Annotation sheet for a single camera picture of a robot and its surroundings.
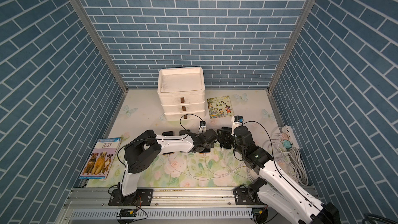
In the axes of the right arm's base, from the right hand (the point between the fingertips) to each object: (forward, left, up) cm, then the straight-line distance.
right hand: (223, 131), depth 78 cm
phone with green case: (+7, +24, -16) cm, 30 cm away
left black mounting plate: (-29, +37, -17) cm, 50 cm away
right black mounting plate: (-25, -11, -16) cm, 32 cm away
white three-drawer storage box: (+20, +25, +7) cm, 32 cm away
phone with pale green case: (-7, 0, +7) cm, 10 cm away
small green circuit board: (-36, +43, -20) cm, 60 cm away
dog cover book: (-13, +67, -17) cm, 71 cm away
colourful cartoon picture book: (+29, +2, -16) cm, 33 cm away
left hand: (+2, +7, -17) cm, 19 cm away
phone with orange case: (+6, +33, -17) cm, 38 cm away
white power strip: (+13, -41, -16) cm, 46 cm away
